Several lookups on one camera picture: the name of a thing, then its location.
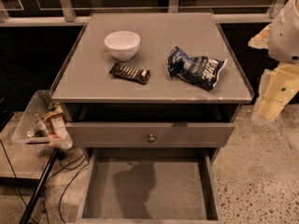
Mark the metal window railing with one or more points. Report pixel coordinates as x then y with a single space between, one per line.
15 13

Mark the open grey middle drawer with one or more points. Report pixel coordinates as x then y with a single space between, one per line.
149 186

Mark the black tripod leg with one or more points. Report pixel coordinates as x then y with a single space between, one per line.
40 185

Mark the grey top drawer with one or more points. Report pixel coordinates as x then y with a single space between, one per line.
135 134

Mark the grey drawer cabinet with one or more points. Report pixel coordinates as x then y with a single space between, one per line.
87 91

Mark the black snack bar wrapper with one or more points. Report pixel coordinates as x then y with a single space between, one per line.
138 75

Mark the round metal drawer knob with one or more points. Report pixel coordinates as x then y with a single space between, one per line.
151 138

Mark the clear plastic bin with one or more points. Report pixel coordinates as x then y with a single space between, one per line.
31 130

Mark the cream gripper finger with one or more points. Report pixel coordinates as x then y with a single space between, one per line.
261 40
277 88

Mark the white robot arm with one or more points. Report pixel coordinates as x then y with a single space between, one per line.
283 43

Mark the orange snack packet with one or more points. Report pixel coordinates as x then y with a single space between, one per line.
55 123

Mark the white ceramic bowl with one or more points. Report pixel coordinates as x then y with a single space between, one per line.
122 45

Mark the blue chip bag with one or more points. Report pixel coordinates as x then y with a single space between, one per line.
202 71

